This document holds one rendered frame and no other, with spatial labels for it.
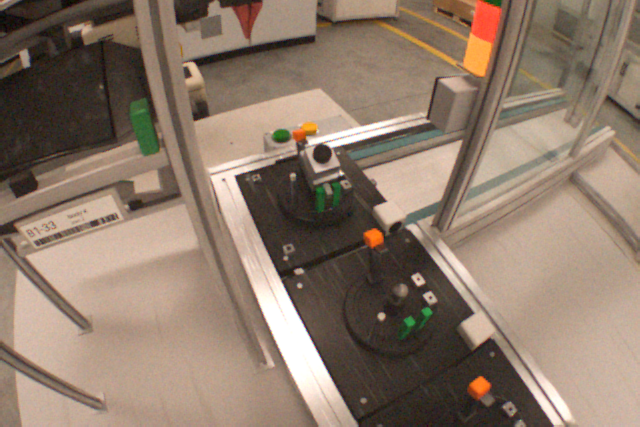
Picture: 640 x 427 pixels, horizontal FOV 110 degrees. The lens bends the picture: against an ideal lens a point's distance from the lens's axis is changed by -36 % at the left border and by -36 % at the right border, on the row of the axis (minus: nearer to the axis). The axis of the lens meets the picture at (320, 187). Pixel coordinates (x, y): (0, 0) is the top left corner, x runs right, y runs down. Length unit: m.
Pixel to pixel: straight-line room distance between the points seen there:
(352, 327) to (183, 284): 0.35
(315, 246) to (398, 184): 0.28
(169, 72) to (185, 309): 0.53
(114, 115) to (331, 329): 0.39
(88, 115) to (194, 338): 0.47
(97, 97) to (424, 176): 0.70
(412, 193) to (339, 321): 0.36
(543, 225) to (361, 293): 0.58
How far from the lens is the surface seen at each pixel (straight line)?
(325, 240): 0.58
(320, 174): 0.53
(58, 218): 0.25
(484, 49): 0.47
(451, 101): 0.47
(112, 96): 0.25
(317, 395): 0.48
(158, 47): 0.19
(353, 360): 0.48
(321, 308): 0.51
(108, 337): 0.71
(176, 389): 0.62
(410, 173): 0.80
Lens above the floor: 1.43
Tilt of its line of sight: 44 degrees down
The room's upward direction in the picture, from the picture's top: 2 degrees clockwise
